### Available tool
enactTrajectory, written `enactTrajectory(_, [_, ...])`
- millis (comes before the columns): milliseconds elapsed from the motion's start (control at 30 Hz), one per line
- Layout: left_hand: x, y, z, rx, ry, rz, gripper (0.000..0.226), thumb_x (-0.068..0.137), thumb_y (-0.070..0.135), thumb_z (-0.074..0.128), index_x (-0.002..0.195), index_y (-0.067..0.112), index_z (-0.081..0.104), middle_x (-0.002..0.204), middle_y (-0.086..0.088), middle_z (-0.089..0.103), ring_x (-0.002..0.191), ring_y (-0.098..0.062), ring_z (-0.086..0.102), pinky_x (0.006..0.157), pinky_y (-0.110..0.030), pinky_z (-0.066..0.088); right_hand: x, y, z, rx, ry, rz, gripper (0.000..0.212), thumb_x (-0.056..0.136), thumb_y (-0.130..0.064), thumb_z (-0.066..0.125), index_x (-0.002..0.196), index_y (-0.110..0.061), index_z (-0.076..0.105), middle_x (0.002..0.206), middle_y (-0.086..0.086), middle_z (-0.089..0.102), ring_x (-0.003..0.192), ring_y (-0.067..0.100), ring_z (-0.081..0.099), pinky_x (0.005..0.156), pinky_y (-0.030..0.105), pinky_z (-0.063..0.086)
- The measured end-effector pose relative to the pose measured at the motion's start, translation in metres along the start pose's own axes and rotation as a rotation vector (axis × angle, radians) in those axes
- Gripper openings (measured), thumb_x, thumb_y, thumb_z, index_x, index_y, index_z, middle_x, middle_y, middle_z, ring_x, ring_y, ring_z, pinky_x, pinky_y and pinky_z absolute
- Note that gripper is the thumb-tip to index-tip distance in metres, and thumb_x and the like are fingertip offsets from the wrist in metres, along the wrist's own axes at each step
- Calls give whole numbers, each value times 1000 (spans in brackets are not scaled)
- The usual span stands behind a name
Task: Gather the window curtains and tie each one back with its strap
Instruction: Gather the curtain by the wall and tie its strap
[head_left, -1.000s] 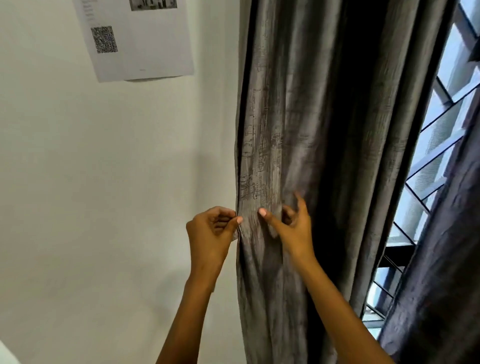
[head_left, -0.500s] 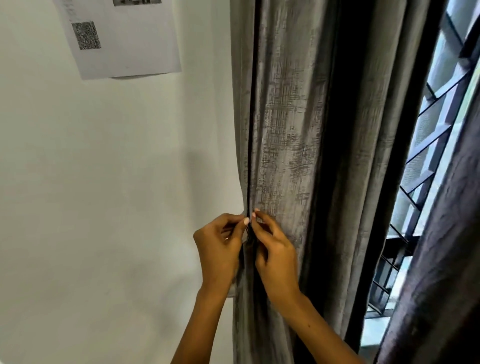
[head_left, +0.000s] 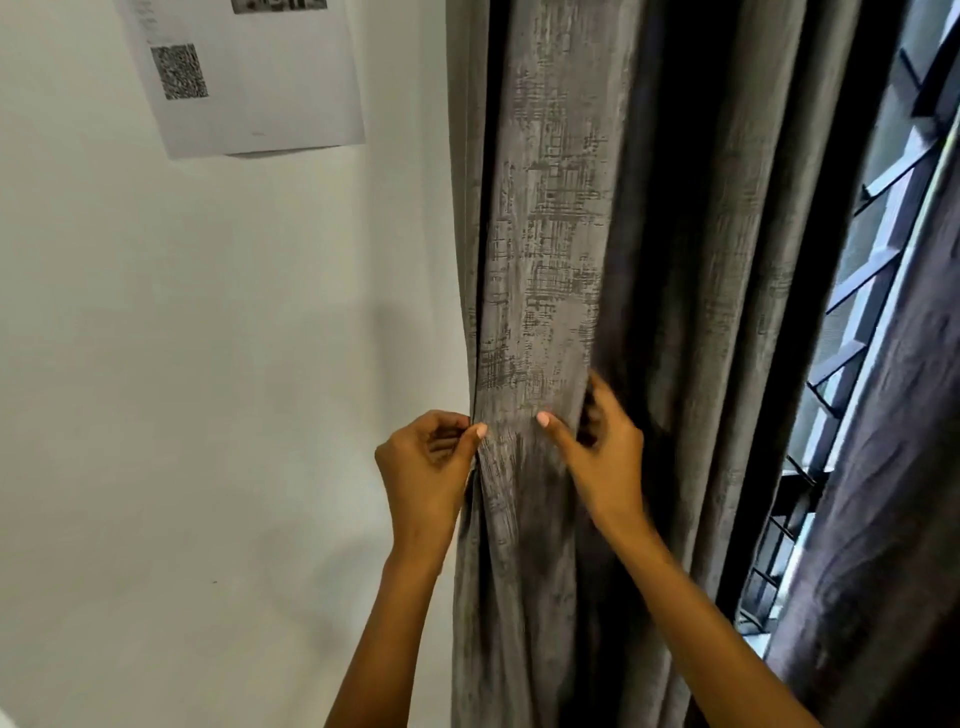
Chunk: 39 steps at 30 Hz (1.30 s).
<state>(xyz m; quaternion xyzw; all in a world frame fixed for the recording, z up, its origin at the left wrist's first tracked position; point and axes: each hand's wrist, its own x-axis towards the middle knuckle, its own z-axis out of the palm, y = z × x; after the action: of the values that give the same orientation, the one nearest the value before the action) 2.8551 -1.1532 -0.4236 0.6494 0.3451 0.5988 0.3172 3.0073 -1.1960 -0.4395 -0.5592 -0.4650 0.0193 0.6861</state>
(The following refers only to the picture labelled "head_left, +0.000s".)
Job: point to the black metal window grille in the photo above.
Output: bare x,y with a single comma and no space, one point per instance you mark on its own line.
862,274

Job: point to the person's right hand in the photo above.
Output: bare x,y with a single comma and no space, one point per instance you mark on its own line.
611,480

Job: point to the white printed paper notice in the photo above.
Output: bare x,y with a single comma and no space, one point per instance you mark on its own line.
285,90

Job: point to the person's left hand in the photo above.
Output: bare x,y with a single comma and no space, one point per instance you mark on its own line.
424,487

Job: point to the person's left forearm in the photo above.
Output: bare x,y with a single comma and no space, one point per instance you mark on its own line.
382,660

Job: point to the dark brown curtain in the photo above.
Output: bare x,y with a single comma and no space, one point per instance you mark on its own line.
885,487

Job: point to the grey textured curtain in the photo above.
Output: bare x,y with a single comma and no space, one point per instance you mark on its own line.
540,225

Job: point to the person's right forearm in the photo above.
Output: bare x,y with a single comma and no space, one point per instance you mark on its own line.
712,652

